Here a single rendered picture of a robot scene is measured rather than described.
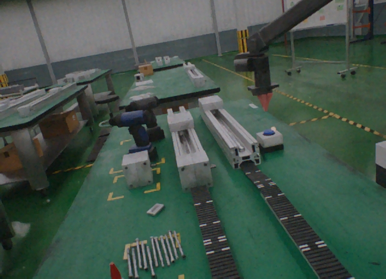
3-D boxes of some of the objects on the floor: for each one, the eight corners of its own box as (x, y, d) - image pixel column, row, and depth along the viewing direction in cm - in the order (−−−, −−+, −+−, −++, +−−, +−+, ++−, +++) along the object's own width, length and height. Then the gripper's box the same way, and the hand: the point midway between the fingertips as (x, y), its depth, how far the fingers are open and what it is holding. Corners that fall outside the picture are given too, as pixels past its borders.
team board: (284, 76, 693) (277, -17, 633) (300, 71, 712) (295, -19, 652) (341, 79, 562) (338, -38, 501) (359, 73, 580) (359, -40, 520)
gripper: (250, 73, 106) (255, 115, 111) (278, 68, 107) (281, 110, 112) (245, 72, 113) (249, 111, 117) (271, 66, 113) (274, 106, 118)
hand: (265, 108), depth 114 cm, fingers closed
